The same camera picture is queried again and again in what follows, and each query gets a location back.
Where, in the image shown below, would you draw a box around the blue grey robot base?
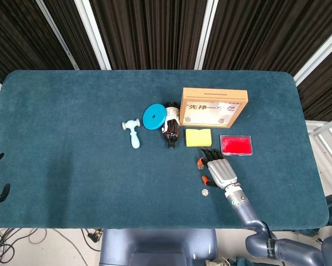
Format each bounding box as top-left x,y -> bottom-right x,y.
99,228 -> 219,266

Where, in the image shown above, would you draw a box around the brown glass bottle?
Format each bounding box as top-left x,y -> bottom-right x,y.
161,101 -> 181,150

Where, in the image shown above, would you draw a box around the black power plug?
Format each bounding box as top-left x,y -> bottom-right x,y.
86,228 -> 104,244

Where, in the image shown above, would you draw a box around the white metal post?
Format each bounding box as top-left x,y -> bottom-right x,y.
293,26 -> 332,86
193,0 -> 219,70
74,0 -> 112,70

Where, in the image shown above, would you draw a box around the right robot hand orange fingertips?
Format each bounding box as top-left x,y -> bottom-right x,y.
196,147 -> 238,190

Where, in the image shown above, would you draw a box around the white metal frame rack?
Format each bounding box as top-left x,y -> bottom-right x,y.
305,115 -> 332,172

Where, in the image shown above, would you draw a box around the blue denim trouser leg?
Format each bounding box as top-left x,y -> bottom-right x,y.
236,255 -> 257,266

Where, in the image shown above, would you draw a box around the light blue toy hammer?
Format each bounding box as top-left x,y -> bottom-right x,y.
121,119 -> 141,150

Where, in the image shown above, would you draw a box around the dark brown pleated curtain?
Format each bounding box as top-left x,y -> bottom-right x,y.
0,0 -> 332,122

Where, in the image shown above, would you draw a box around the teal velvet tablecloth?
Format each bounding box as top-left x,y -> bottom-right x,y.
0,69 -> 330,231

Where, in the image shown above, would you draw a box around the black floor cable bundle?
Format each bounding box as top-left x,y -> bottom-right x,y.
0,228 -> 18,266

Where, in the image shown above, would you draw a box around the blue round disc with hole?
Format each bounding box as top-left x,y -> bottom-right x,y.
142,103 -> 167,130

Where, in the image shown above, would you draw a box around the white sneaker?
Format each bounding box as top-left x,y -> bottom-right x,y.
205,257 -> 234,266

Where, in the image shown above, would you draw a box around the wooden coin box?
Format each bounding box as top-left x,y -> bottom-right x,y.
179,87 -> 249,129

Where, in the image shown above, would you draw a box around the yellow sponge green base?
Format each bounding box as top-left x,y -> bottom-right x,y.
185,128 -> 213,147

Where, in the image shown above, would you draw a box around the thin grey metal post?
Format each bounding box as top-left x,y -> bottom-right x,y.
35,0 -> 80,70

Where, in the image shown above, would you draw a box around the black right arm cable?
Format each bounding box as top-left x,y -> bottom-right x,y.
261,220 -> 278,242

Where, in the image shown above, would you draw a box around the red clear plastic card case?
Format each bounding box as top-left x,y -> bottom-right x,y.
219,134 -> 254,157

